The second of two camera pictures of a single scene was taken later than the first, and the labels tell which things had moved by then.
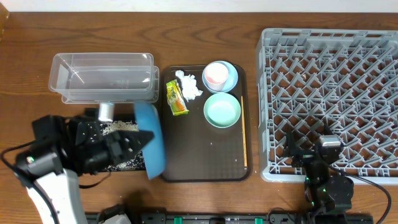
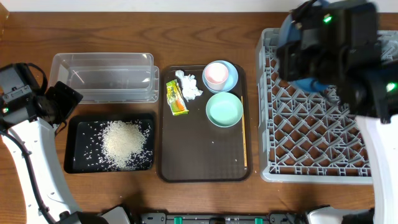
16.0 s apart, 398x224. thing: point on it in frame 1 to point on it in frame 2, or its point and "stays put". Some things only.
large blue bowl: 148,121 to 291,34
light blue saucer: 231,80 stays put
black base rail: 258,218 stays put
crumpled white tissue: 189,85 stays put
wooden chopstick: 245,147 stays put
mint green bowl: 222,110 stays put
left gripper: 121,150 to 68,97
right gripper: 303,155 to 289,56
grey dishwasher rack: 345,79 stays put
